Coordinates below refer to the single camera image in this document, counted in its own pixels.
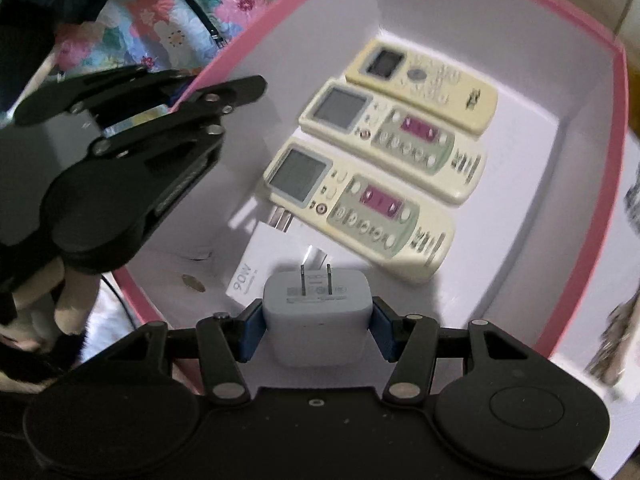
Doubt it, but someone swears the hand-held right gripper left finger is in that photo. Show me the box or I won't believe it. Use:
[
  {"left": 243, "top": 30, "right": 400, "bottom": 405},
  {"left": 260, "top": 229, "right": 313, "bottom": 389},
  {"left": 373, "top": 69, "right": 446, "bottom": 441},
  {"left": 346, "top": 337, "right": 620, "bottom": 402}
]
[{"left": 107, "top": 298, "right": 267, "bottom": 407}]

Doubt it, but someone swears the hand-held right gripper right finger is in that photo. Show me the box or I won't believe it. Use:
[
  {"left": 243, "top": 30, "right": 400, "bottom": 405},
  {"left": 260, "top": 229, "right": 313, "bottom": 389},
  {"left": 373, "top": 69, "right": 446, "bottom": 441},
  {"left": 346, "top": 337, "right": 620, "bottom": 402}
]
[{"left": 372, "top": 297, "right": 553, "bottom": 407}]

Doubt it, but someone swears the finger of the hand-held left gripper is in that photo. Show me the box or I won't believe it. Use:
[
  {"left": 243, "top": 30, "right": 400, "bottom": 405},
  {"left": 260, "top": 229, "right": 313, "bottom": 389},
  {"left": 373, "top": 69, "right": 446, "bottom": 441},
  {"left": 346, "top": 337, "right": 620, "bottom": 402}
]
[
  {"left": 89, "top": 74, "right": 270, "bottom": 159},
  {"left": 13, "top": 64, "right": 194, "bottom": 128}
]

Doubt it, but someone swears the white plug charger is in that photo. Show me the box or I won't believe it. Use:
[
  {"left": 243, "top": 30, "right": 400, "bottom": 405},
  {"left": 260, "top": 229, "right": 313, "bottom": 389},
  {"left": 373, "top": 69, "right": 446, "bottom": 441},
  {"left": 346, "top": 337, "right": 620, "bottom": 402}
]
[{"left": 262, "top": 262, "right": 375, "bottom": 367}]

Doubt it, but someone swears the white charger with printed side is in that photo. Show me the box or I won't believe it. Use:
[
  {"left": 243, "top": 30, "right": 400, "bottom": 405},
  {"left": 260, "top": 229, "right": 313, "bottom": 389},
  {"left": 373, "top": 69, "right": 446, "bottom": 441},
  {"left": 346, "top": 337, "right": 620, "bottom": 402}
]
[{"left": 224, "top": 206, "right": 332, "bottom": 312}]

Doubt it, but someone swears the cream remote with pink panel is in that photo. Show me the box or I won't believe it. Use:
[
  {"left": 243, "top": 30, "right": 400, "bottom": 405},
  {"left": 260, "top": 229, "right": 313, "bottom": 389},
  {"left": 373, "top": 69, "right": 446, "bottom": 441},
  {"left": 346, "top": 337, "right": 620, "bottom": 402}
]
[
  {"left": 298, "top": 77, "right": 489, "bottom": 206},
  {"left": 254, "top": 134, "right": 456, "bottom": 285}
]

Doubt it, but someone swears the pink cardboard box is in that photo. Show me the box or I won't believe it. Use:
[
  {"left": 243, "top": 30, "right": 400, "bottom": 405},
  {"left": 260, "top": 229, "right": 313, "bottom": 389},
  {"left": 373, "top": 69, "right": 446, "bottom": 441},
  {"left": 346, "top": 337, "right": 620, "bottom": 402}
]
[{"left": 111, "top": 0, "right": 630, "bottom": 363}]

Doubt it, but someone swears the cream remote with grey buttons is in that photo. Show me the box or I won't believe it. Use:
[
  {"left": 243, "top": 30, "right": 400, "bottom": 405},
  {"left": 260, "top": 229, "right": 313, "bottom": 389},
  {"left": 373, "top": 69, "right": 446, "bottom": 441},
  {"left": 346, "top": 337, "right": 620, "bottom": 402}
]
[{"left": 343, "top": 38, "right": 500, "bottom": 137}]

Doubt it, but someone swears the person's left hand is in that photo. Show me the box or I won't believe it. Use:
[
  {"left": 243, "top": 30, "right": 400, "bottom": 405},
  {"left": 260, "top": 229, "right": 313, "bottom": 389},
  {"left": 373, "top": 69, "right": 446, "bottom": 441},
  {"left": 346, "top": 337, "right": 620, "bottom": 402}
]
[{"left": 11, "top": 261, "right": 103, "bottom": 348}]

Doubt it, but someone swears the floral quilt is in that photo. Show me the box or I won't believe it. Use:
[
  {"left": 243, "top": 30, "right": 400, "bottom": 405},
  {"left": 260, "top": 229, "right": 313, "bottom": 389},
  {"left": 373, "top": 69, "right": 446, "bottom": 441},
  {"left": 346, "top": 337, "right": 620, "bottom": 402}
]
[{"left": 52, "top": 0, "right": 346, "bottom": 77}]

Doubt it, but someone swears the black strap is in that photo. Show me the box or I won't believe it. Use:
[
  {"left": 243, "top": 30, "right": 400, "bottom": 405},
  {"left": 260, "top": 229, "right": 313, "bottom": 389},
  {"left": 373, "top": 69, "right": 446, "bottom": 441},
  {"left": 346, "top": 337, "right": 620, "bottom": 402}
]
[{"left": 150, "top": 0, "right": 227, "bottom": 50}]

